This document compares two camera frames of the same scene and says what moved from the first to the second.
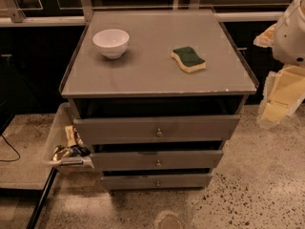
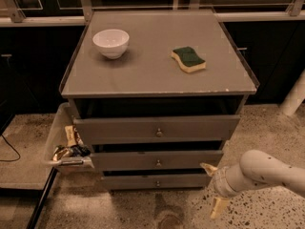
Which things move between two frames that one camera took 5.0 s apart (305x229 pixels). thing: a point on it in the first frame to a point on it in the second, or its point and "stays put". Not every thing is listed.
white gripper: x=291 y=38 to x=219 y=181
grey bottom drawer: x=154 y=182 stays put
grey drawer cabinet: x=155 y=95 stays put
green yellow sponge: x=188 y=58 stays put
